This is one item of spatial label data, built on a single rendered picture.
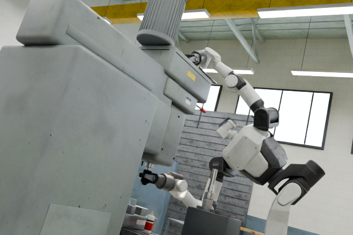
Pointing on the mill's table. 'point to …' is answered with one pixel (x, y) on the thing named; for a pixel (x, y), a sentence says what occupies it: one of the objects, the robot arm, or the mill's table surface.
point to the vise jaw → (141, 211)
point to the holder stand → (209, 222)
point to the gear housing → (179, 97)
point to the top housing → (180, 70)
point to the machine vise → (135, 220)
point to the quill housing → (169, 139)
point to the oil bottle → (149, 223)
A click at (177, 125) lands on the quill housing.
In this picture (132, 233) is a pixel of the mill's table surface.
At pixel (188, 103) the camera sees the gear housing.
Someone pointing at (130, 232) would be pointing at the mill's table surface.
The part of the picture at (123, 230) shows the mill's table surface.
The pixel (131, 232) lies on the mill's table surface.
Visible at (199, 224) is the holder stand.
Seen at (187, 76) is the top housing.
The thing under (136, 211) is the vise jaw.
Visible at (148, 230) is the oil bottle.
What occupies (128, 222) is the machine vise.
